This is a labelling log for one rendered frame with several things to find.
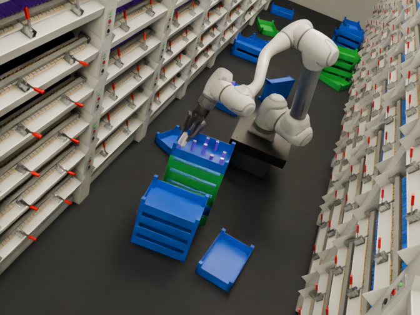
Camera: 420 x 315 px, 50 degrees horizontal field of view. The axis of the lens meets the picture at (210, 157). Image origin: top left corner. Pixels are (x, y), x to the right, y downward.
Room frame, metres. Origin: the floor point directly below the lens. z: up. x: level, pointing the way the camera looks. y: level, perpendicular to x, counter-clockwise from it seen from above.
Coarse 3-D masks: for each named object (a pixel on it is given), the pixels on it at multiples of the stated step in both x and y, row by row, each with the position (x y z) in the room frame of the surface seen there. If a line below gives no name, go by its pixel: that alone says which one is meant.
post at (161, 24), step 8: (168, 16) 2.38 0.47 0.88; (160, 24) 2.37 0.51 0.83; (168, 32) 2.44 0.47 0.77; (160, 48) 2.37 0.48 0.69; (152, 56) 2.37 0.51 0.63; (160, 64) 2.43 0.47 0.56; (152, 80) 2.36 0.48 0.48; (144, 104) 2.36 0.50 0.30; (144, 112) 2.36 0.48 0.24; (144, 128) 2.41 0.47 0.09; (136, 136) 2.36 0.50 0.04
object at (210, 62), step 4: (224, 0) 3.75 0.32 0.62; (228, 0) 3.75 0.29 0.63; (224, 16) 3.75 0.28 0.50; (228, 16) 3.83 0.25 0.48; (220, 20) 3.75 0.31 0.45; (224, 20) 3.75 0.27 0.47; (224, 28) 3.83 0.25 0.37; (220, 36) 3.75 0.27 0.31; (216, 40) 3.75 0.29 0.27; (216, 44) 3.75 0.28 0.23; (216, 52) 3.80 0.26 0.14; (212, 56) 3.75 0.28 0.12; (208, 60) 3.75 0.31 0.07; (212, 60) 3.75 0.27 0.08; (208, 64) 3.75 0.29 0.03; (212, 64) 3.80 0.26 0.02
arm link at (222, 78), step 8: (216, 72) 2.00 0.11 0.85; (224, 72) 1.99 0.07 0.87; (208, 80) 1.99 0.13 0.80; (216, 80) 1.96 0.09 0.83; (224, 80) 1.97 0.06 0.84; (208, 88) 1.95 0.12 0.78; (216, 88) 1.94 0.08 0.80; (224, 88) 1.93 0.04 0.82; (208, 96) 1.94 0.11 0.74; (216, 96) 1.93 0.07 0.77
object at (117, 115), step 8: (136, 88) 2.33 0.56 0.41; (144, 88) 2.36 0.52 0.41; (128, 96) 2.22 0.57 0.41; (136, 96) 2.29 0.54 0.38; (144, 96) 2.34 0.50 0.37; (120, 104) 2.13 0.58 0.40; (128, 104) 2.19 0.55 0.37; (136, 104) 2.23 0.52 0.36; (112, 112) 2.05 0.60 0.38; (120, 112) 2.08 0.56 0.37; (128, 112) 2.12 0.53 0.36; (104, 120) 1.96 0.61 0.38; (112, 120) 2.00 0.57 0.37; (120, 120) 2.03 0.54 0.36; (104, 128) 1.90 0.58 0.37; (112, 128) 1.94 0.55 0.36; (104, 136) 1.85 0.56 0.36; (96, 144) 1.77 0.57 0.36
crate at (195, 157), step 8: (200, 136) 2.03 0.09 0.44; (208, 136) 2.03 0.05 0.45; (176, 144) 1.84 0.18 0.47; (200, 144) 2.01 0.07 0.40; (208, 144) 2.03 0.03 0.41; (224, 144) 2.03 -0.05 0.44; (232, 144) 2.01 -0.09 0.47; (176, 152) 1.84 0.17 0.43; (184, 152) 1.84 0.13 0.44; (192, 152) 1.91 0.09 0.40; (200, 152) 1.94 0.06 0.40; (208, 152) 1.96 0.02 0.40; (216, 152) 1.99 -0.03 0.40; (192, 160) 1.84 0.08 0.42; (200, 160) 1.84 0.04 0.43; (208, 160) 1.83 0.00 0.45; (216, 160) 1.92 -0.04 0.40; (224, 160) 1.95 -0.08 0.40; (208, 168) 1.83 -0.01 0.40; (216, 168) 1.83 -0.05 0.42; (224, 168) 1.83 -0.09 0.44
